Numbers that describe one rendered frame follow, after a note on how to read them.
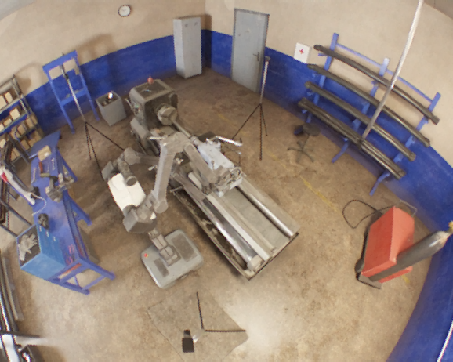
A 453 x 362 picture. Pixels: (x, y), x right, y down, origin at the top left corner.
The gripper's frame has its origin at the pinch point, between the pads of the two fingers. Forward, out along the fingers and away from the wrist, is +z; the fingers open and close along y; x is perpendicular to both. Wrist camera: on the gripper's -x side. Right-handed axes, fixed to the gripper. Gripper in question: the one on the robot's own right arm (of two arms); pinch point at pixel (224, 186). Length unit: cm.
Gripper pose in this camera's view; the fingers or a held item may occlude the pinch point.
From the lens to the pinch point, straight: 147.8
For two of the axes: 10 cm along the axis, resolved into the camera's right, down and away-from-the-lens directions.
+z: 3.6, 2.8, 8.9
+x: -7.0, 7.2, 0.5
